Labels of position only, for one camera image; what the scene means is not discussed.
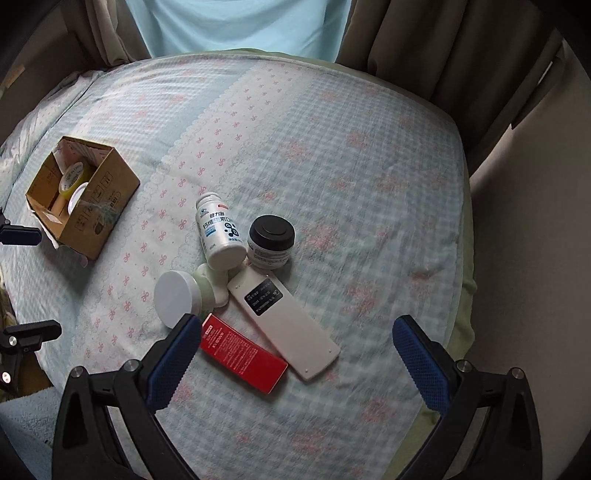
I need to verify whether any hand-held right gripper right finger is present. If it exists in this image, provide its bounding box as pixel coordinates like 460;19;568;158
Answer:
392;315;544;480

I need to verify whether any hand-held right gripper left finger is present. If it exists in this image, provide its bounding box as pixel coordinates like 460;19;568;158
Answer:
52;313;204;480

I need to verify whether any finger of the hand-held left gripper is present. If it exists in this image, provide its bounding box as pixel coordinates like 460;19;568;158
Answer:
0;320;62;393
0;208;43;247

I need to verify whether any green jar white lid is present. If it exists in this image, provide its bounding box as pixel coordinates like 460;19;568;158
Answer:
154;270;216;329

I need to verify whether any red rectangular box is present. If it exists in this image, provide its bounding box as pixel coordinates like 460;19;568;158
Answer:
199;313;289;395

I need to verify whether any brown cardboard box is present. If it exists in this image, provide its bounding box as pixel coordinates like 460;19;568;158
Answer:
25;136;141;260

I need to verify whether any small pale white bottle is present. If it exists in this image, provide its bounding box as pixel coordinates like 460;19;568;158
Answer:
196;262;230;308

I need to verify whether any white remote control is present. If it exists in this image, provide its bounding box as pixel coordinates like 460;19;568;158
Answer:
227;266;342;382

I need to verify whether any white labelled pill bottle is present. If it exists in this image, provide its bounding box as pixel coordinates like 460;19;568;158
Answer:
195;192;247;271

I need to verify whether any white jar black lid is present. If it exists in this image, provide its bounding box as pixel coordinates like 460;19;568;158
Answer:
247;215;296;271

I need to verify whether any yellow jar white lid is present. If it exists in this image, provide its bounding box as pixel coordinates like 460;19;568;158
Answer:
58;159;95;197
68;182;91;214

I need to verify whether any grey fuzzy cloth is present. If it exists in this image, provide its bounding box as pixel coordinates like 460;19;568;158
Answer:
0;385;63;467

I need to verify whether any green fitted sheet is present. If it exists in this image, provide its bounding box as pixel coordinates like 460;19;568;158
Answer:
249;46;478;480

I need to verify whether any floral pillow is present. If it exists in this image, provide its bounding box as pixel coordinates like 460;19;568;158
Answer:
0;69;109;162

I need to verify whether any brown curtain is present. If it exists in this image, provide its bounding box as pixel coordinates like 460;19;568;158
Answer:
335;0;561;162
88;0;155;69

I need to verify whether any light blue hanging cloth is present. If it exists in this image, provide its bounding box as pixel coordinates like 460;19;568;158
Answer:
124;0;354;63

